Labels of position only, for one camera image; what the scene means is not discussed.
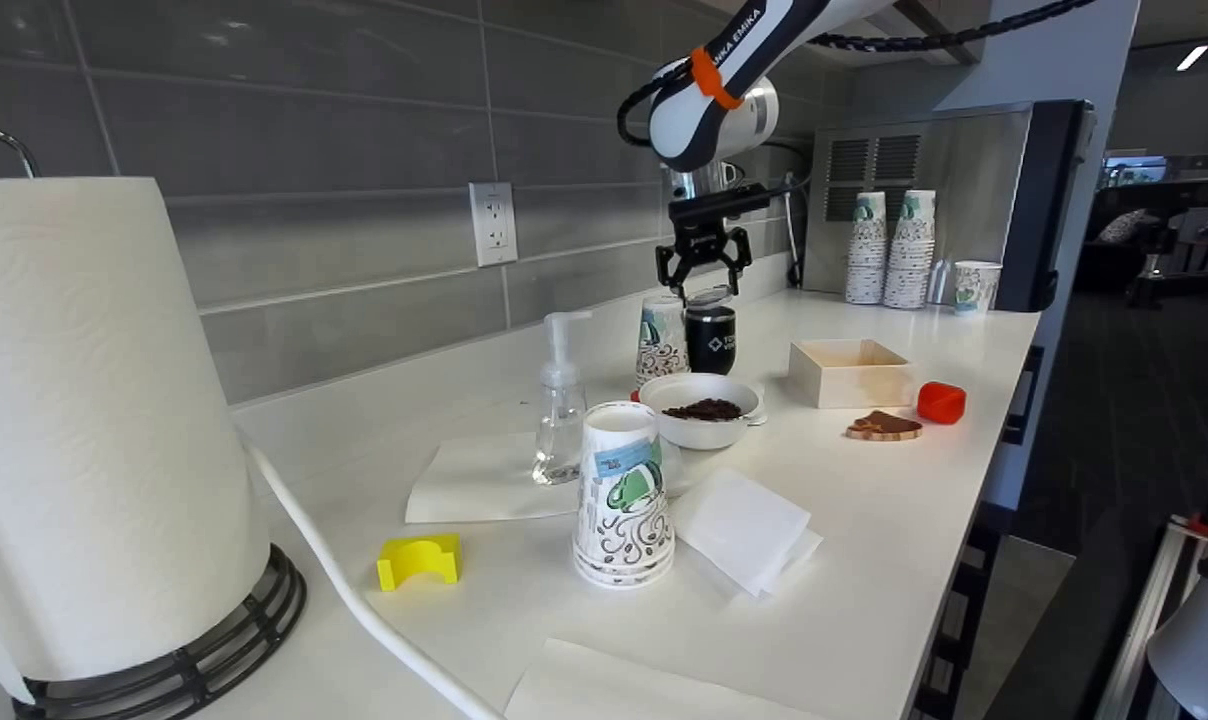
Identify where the black hanging wall tool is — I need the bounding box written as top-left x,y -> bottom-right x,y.
774,164 -> 813,293

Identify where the stack of printed cups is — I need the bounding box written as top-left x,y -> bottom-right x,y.
845,186 -> 891,313
881,182 -> 941,316

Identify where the metal stand leg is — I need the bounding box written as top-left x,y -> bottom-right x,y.
1093,513 -> 1208,720

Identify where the white paper towel roll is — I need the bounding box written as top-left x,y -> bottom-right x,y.
0,119 -> 312,720
0,173 -> 276,703

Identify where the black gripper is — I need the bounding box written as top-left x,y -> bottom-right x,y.
653,196 -> 756,303

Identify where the red plastic cap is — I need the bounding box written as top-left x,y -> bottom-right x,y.
912,378 -> 967,429

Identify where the black flask tumbler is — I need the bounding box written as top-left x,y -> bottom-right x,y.
678,303 -> 740,378

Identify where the grey chair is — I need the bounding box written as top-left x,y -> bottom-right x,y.
1142,572 -> 1208,720

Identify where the white bowl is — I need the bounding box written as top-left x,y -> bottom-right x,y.
635,368 -> 768,454

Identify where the yellow plastic block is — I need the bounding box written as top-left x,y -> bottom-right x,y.
370,533 -> 468,594

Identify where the large printed paper cup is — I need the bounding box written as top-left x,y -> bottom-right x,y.
573,399 -> 678,593

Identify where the light wooden box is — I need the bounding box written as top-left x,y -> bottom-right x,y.
783,335 -> 915,410

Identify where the folded white napkin stack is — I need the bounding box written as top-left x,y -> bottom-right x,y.
673,469 -> 825,600

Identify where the flat white napkin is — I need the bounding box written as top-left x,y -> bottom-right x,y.
403,429 -> 588,526

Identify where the white wall outlet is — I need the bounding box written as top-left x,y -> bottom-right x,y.
463,178 -> 518,266

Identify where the clear pump sanitizer bottle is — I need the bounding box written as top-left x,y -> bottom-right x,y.
526,313 -> 592,489

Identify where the brown food piece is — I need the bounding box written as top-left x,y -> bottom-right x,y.
838,408 -> 928,444

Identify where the single printed paper cup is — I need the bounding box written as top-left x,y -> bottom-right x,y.
953,257 -> 1004,319

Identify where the dark food in bowl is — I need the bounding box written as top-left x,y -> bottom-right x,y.
660,395 -> 749,422

